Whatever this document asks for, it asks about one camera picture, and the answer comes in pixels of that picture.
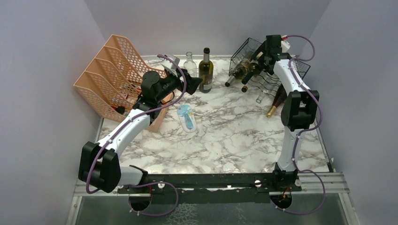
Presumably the clear glass bottle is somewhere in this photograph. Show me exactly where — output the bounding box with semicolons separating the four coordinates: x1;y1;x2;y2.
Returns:
184;52;198;77

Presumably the green bottle silver cap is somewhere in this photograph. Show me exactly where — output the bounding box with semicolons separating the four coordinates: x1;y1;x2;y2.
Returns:
225;51;253;87

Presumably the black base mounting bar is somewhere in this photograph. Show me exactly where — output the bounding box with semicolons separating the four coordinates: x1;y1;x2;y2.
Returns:
117;173;302;204

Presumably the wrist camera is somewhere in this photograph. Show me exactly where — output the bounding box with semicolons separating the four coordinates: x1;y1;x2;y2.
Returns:
161;55;180;75
281;36;291;53

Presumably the amber bottle gold cap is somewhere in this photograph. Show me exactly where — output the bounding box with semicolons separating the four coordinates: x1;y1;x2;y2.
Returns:
266;84;287;118

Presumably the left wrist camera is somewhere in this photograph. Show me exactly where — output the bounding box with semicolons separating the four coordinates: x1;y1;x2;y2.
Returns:
161;55;180;75

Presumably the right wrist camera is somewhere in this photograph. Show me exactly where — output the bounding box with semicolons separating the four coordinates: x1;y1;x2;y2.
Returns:
281;36;291;53

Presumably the dark bottle brown cap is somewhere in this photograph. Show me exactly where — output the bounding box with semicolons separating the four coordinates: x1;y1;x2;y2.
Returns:
241;85;253;93

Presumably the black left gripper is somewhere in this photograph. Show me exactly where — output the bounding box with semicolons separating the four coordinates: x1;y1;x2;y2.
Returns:
155;67;202;102

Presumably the peach plastic desk organizer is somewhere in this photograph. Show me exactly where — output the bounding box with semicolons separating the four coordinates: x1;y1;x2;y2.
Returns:
74;34;166;122

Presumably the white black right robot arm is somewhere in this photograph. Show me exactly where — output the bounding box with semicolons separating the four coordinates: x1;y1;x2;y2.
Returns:
253;35;319;191

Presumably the green bottle black cap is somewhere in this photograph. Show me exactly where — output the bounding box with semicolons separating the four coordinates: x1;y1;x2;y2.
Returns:
241;52;263;84

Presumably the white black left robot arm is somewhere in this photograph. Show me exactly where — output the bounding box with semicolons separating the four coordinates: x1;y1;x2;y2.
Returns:
78;69;203;194

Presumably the black wire wine rack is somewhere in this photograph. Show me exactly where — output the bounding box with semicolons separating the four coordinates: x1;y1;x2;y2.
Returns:
225;35;293;98

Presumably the green bottle brown label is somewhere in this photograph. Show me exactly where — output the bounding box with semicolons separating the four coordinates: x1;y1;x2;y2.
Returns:
199;47;214;93

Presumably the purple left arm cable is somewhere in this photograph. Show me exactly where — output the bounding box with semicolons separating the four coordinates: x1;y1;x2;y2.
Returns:
85;54;187;218

